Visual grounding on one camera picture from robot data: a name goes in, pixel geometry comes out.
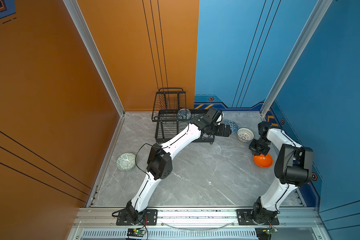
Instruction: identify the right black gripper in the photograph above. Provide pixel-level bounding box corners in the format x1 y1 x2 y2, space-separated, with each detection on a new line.
247 138 270 156

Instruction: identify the plain orange bowl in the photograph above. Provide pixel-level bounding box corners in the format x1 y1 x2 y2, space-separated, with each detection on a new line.
253 154 273 168

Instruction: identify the blue floral bowl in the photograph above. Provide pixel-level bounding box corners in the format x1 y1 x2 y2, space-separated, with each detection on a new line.
177 109 192 121

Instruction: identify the black wire dish rack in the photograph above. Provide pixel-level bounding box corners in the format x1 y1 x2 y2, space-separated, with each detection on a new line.
152 88 208 143

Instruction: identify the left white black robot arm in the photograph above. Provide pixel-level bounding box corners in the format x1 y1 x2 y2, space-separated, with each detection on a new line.
126 113 232 225

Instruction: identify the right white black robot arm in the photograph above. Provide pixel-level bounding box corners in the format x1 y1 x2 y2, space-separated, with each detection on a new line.
249 122 314 225

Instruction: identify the dark blue patterned bowl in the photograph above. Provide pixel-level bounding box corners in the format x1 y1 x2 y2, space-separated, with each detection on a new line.
223 120 239 133

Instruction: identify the white brown striped bowl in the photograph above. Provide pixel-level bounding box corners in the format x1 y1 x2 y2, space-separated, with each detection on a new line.
237 128 254 142

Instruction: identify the right green circuit board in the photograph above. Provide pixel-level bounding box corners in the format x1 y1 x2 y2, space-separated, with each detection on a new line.
263 227 279 235

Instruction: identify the green circuit board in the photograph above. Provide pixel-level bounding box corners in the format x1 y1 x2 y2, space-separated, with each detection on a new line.
263 227 279 235
126 228 147 240

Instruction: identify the green patterned bowl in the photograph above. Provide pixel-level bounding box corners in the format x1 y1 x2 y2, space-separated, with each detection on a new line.
116 153 136 171

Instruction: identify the left green circuit board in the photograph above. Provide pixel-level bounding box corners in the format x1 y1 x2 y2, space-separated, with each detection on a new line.
126 228 147 240

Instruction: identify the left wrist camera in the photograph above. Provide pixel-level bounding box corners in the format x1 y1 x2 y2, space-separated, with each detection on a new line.
203 107 224 124

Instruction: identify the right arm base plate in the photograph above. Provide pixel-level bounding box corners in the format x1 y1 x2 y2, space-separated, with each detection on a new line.
236 209 280 226

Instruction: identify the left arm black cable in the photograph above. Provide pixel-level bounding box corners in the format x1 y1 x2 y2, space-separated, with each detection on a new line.
134 143 157 178

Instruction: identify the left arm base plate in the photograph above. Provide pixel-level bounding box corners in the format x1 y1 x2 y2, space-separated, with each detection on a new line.
113 209 158 226

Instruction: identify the aluminium front rail frame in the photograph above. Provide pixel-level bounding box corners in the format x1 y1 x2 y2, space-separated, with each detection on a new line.
67 206 331 240

